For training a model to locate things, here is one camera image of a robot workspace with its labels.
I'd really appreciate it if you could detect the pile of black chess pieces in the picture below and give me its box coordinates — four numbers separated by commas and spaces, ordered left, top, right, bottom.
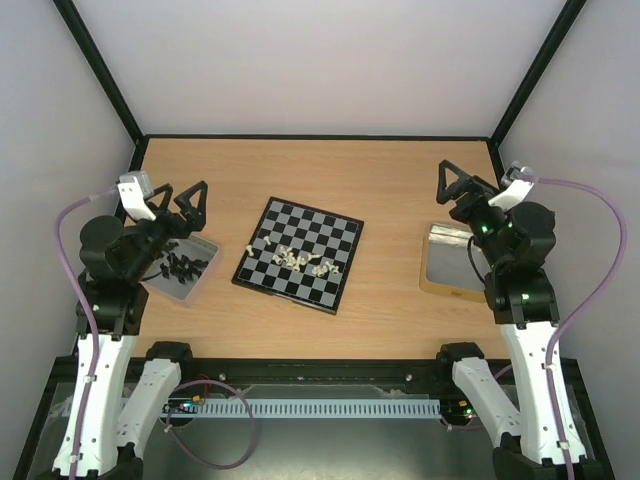
159, 241, 209, 285

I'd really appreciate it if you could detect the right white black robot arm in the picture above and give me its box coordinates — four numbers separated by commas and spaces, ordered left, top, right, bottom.
436, 160, 605, 479

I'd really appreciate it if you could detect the white chess piece cluster centre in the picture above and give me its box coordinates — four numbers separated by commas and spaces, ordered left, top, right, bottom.
271, 246, 320, 272

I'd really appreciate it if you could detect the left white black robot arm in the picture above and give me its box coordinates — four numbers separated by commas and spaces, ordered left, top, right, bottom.
39, 171, 208, 479

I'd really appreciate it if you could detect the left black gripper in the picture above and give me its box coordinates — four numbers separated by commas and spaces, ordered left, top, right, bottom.
125, 181, 209, 281

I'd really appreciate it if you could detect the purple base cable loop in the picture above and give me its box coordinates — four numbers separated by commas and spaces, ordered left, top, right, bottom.
162, 379, 257, 470

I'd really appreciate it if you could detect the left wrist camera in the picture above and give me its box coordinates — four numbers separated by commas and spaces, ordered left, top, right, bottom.
117, 170, 156, 221

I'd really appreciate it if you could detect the black aluminium frame rail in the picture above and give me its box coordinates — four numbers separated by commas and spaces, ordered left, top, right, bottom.
45, 356, 586, 397

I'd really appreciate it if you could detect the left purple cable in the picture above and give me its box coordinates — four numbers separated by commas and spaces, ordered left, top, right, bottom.
53, 189, 124, 480

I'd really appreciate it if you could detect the black and grey chessboard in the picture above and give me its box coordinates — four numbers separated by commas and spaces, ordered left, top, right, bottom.
232, 197, 364, 315

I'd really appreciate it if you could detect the light blue cable duct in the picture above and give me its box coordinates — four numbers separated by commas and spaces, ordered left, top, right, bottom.
171, 398, 441, 420

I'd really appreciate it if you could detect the left metal tray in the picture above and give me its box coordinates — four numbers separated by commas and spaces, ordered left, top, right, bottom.
142, 235, 222, 306

